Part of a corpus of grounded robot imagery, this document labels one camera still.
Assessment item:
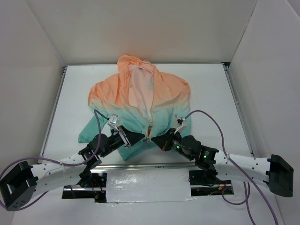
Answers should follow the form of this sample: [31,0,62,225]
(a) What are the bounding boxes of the orange and teal zip jacket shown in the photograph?
[88,55,190,161]

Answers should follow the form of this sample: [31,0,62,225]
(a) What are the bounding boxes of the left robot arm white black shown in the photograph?
[0,126,145,211]

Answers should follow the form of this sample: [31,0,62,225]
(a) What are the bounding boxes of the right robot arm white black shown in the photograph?
[152,128,294,197]

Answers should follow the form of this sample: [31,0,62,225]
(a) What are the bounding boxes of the silver foil covered panel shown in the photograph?
[106,168,192,203]

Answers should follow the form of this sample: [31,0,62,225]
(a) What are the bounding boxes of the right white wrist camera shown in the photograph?
[174,117,188,134]

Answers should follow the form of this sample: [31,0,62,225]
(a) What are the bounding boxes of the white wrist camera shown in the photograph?
[174,117,188,134]
[107,114,119,132]

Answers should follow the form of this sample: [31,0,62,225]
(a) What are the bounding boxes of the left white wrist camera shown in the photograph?
[107,114,119,132]

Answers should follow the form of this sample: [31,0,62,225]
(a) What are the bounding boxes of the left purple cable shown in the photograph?
[0,109,112,209]

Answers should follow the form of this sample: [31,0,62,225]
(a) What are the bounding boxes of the purple cable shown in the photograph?
[185,110,279,225]
[0,109,112,209]

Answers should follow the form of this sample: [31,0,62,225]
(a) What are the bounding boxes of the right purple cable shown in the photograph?
[185,110,279,225]

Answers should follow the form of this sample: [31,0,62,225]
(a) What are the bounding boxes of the aluminium table frame rail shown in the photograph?
[41,64,251,169]

